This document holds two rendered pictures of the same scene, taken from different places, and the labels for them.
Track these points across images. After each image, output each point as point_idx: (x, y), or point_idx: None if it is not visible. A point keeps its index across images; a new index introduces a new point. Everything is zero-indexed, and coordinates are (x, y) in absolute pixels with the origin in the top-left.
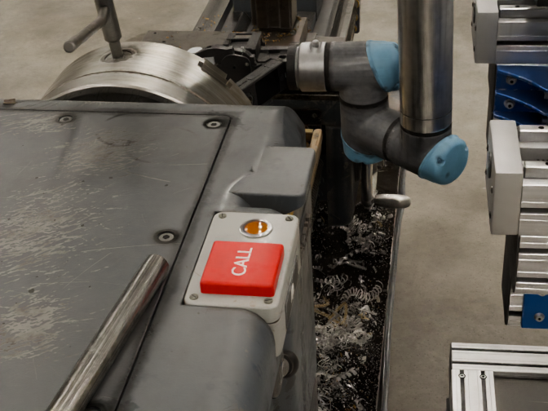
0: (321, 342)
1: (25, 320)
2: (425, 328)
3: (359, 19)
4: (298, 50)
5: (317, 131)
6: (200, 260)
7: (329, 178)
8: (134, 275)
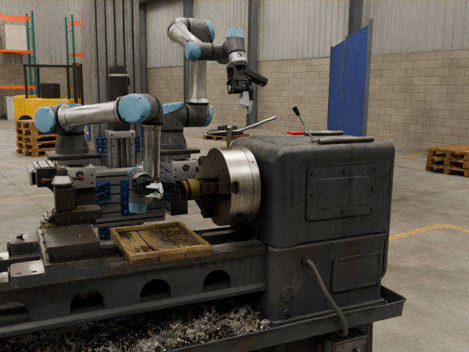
0: None
1: (327, 137)
2: None
3: None
4: (146, 173)
5: (113, 228)
6: (296, 135)
7: None
8: (310, 131)
